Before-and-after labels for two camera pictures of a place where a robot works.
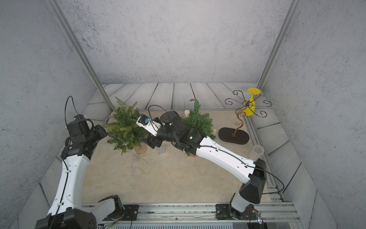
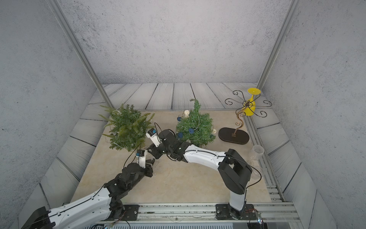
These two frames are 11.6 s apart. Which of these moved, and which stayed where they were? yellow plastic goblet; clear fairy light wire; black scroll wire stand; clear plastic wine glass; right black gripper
Moved: right black gripper; clear fairy light wire
Stayed: clear plastic wine glass; black scroll wire stand; yellow plastic goblet
